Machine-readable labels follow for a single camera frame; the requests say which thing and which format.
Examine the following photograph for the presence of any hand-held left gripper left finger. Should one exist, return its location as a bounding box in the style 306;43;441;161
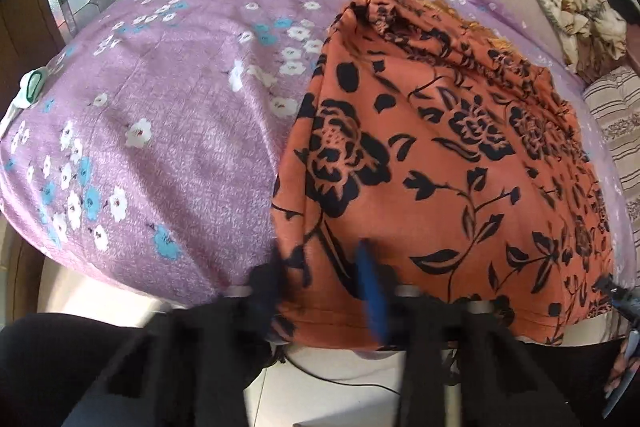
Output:
65;246;307;427

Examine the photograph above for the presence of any dark cloth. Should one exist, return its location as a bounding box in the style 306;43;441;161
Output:
605;0;640;38

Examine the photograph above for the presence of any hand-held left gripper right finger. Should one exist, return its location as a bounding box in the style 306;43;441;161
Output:
357;239;601;427

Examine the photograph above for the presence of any beige floral crumpled cloth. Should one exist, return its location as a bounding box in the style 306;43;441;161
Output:
536;0;628;72

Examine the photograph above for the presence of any striped beige pillow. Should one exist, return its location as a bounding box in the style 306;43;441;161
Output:
582;68;640;228

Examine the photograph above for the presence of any black floor cable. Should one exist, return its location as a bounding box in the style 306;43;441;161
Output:
270;346;403;404

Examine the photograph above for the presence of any orange black floral garment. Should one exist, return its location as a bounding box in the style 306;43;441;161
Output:
270;0;617;350

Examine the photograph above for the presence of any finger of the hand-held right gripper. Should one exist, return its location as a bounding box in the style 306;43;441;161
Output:
597;273;640;324

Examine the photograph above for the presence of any white green plastic object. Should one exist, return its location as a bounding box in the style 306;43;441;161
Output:
0;67;51;134

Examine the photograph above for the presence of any purple floral bedsheet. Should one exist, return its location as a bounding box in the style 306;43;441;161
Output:
0;0;632;308

